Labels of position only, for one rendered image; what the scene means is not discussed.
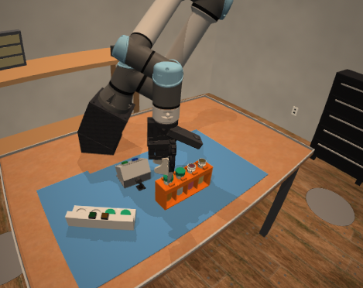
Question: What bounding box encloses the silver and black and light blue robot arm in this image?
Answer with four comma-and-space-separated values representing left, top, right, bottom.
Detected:
98, 0, 234, 149

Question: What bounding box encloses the blue bench mat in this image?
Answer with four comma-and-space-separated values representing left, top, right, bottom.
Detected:
36, 129, 268, 288

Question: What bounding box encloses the grey table edge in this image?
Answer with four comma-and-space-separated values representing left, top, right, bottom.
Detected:
0, 95, 314, 288

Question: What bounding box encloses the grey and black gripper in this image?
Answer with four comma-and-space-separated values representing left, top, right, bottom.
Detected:
147, 117, 179, 183

